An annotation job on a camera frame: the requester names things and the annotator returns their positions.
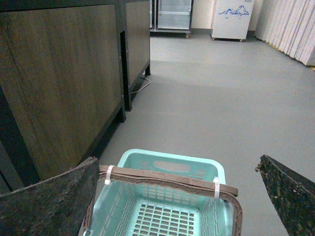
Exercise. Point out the white chest freezer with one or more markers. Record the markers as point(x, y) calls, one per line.
point(230, 19)

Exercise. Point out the white zip tie right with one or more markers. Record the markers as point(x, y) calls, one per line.
point(217, 187)

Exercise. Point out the white vertical blinds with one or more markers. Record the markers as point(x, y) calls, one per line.
point(289, 25)

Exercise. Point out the glass door refrigerator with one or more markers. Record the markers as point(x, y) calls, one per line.
point(171, 16)

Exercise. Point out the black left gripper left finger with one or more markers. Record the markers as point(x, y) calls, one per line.
point(53, 207)

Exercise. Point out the white zip tie left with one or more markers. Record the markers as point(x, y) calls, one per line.
point(108, 175)

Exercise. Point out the white zip tie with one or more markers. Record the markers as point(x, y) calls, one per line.
point(108, 175)
point(217, 187)

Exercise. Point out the mint green plastic basket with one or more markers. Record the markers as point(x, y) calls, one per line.
point(124, 209)

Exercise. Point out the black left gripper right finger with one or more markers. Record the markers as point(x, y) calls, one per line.
point(292, 195)

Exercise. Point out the dark wood display cabinet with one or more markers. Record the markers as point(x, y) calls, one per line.
point(68, 70)

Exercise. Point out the brown basket handle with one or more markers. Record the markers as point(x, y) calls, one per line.
point(186, 184)

